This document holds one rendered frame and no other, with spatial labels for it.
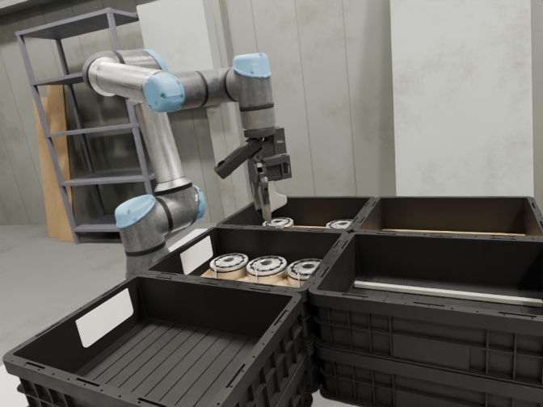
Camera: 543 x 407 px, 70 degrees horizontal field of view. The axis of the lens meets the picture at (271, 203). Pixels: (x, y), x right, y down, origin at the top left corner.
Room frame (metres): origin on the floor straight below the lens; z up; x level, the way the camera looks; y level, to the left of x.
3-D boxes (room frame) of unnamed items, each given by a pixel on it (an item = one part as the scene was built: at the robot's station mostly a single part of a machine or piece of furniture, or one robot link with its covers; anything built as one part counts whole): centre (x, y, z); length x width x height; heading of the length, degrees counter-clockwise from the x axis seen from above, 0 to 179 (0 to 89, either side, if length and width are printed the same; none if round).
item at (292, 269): (0.85, -0.07, 0.86); 0.10 x 0.10 x 0.01
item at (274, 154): (0.87, 0.00, 1.14); 0.09 x 0.08 x 0.12; 107
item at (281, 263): (0.90, 0.03, 0.86); 0.10 x 0.10 x 0.01
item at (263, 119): (0.87, 0.00, 1.22); 0.08 x 0.08 x 0.05
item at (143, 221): (1.09, 0.38, 0.96); 0.13 x 0.12 x 0.14; 133
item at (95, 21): (4.01, 1.55, 1.07); 1.11 x 0.48 x 2.13; 69
